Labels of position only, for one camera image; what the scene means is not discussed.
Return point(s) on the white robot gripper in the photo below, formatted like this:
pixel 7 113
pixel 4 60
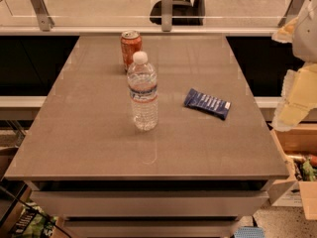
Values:
pixel 307 39

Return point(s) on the clear plastic water bottle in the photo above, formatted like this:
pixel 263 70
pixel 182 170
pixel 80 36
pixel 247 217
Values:
pixel 143 88

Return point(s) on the cardboard box with items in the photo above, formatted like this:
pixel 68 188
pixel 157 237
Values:
pixel 298 148

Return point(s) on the blue snack bar wrapper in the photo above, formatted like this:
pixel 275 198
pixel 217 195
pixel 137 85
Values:
pixel 207 103

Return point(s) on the black office chair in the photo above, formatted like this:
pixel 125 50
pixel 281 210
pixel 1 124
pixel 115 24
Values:
pixel 188 12

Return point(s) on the orange soda can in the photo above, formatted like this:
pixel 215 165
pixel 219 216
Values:
pixel 131 42

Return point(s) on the blue perforated basket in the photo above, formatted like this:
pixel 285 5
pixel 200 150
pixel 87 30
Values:
pixel 249 232

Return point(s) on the upper grey drawer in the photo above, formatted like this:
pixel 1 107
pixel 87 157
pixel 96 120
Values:
pixel 149 203

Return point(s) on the grey drawer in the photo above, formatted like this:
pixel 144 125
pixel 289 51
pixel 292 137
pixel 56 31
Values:
pixel 149 203
pixel 151 229

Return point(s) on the lower grey drawer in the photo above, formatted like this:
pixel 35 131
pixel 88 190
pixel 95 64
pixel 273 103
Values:
pixel 151 229

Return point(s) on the glass barrier panel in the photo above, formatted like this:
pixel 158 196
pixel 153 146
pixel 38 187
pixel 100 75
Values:
pixel 136 13

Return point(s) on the green snack bag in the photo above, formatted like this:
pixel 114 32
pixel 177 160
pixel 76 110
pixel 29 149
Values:
pixel 33 223

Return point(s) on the right metal glass bracket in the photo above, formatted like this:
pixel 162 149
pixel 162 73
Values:
pixel 291 12

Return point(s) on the metal glass bracket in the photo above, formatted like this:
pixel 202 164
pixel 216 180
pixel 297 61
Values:
pixel 45 21
pixel 166 15
pixel 291 12

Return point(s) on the middle metal glass bracket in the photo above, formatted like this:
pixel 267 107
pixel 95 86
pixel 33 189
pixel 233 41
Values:
pixel 166 15

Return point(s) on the left metal glass bracket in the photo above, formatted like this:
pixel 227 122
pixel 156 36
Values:
pixel 45 21

